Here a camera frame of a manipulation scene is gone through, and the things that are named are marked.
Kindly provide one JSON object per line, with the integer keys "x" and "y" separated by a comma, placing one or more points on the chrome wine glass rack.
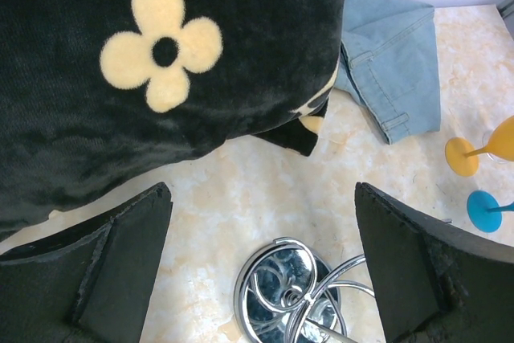
{"x": 285, "y": 292}

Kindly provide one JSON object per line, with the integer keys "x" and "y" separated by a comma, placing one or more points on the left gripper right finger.
{"x": 433, "y": 282}

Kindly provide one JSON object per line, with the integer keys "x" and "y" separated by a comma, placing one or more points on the clear champagne glass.
{"x": 493, "y": 157}

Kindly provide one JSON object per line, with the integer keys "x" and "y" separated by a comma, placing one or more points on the black floral blanket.
{"x": 96, "y": 92}

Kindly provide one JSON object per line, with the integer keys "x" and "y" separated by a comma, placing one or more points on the blue denim cloth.
{"x": 389, "y": 65}

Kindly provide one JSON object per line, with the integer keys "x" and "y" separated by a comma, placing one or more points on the orange wine glass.
{"x": 463, "y": 157}

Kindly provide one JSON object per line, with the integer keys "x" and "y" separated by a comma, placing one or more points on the blue wine glass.
{"x": 485, "y": 212}

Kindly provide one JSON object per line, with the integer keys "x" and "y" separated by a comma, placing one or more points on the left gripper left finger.
{"x": 91, "y": 282}

